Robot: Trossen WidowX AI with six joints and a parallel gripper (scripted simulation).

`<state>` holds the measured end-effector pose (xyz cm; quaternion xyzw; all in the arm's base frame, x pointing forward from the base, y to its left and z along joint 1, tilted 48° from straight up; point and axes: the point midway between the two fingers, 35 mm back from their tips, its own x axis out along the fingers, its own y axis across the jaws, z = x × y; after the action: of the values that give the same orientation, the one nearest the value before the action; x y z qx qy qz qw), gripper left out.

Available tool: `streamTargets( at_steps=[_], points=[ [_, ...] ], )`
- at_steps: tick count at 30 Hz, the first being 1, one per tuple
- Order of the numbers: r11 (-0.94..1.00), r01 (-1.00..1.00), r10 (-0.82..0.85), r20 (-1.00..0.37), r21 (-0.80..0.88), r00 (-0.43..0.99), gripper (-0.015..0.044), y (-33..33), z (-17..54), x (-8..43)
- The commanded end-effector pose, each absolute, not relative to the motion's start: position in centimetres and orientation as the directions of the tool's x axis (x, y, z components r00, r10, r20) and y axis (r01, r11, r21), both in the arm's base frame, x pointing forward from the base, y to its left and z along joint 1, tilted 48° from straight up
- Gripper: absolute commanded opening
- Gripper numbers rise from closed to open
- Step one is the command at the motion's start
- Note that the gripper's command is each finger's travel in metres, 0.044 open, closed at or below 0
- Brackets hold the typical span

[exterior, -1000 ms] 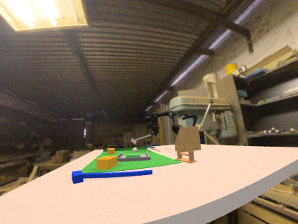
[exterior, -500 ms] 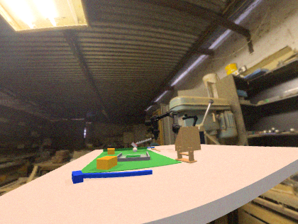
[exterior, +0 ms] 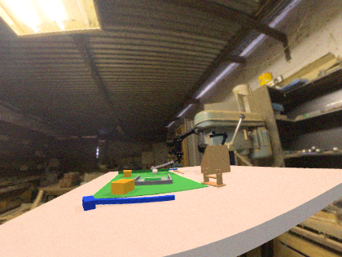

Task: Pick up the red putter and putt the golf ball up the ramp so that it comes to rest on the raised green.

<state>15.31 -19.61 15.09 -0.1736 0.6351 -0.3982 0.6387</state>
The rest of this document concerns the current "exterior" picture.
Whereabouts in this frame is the green mat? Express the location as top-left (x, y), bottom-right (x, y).
top-left (93, 171), bottom-right (209, 199)

